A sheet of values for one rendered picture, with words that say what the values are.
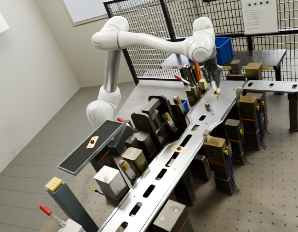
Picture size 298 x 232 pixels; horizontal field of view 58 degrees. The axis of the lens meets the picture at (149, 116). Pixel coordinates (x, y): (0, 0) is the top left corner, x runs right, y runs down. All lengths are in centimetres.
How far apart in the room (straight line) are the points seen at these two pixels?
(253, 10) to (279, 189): 111
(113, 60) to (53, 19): 314
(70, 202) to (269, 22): 158
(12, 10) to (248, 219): 414
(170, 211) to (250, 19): 137
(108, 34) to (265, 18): 101
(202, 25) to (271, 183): 88
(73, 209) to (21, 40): 354
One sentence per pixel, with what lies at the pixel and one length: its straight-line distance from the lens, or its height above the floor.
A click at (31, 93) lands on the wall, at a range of 452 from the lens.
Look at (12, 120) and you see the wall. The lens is 428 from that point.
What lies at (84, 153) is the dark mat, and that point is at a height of 116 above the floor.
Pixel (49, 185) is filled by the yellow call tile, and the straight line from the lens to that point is 130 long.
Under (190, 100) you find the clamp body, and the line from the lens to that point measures 174.
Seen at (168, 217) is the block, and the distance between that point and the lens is 109.
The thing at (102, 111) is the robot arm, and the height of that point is 102.
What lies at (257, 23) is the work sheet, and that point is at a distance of 198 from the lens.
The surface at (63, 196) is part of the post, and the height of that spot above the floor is 109.
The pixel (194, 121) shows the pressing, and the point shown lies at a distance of 151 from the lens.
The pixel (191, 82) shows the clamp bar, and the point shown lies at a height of 111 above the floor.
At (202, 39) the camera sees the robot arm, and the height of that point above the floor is 144.
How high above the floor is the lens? 190
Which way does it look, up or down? 32 degrees down
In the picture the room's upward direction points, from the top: 22 degrees counter-clockwise
